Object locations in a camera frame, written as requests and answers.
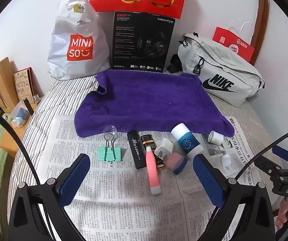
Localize green binder clip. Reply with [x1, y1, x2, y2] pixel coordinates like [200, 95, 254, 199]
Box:
[97, 133, 123, 162]

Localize white blue bottle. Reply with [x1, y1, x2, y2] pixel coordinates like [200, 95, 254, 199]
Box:
[171, 123, 202, 159]

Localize patterned notebook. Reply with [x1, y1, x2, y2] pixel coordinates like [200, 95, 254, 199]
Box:
[14, 67, 38, 103]

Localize purple towel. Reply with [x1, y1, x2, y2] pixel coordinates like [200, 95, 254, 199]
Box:
[74, 70, 235, 138]

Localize white charger plug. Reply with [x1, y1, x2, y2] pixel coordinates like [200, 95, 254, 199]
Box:
[154, 138, 176, 161]

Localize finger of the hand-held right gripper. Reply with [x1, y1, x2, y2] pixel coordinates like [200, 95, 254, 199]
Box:
[272, 146, 288, 165]
[254, 158, 288, 179]

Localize brown wooden frame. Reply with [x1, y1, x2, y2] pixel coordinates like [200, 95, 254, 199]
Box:
[250, 0, 270, 43]

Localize black Horizon lighter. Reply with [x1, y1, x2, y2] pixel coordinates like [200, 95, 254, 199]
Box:
[127, 131, 147, 170]

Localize pink white tube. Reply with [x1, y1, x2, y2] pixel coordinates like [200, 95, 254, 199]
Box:
[145, 148, 162, 196]

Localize red paper bag white handles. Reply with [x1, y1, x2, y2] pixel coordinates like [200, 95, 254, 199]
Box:
[212, 20, 255, 66]

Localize clear bag with blue item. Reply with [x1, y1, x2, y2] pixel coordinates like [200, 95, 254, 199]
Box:
[10, 102, 31, 128]

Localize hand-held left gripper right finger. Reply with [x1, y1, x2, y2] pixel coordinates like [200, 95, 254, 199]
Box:
[193, 154, 276, 241]

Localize white plastic shopping bag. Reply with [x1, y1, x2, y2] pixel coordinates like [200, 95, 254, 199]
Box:
[47, 0, 110, 81]

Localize small white capped bottle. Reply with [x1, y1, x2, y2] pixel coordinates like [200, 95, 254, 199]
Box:
[220, 154, 232, 171]

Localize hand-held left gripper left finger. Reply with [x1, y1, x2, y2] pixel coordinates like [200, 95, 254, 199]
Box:
[9, 153, 91, 241]

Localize grey waist bag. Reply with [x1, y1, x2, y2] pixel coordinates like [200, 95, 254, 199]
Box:
[178, 32, 266, 107]

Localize newspaper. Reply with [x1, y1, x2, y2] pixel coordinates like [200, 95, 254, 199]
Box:
[47, 115, 257, 241]

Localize black headset box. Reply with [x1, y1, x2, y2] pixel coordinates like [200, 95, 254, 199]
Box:
[111, 11, 176, 74]

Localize green blanket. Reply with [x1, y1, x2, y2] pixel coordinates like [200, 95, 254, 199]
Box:
[0, 120, 16, 231]

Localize person's right hand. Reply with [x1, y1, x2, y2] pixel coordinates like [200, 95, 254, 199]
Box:
[276, 198, 288, 230]

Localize clear suction cup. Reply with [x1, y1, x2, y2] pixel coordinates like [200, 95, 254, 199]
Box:
[103, 125, 118, 137]

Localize brown gold rectangular box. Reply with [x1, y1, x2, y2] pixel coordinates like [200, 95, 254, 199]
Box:
[140, 135, 165, 170]

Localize small black stick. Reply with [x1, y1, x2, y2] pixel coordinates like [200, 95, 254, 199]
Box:
[24, 98, 35, 116]

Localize wooden nightstand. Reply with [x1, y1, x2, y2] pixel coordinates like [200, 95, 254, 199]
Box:
[0, 100, 44, 156]

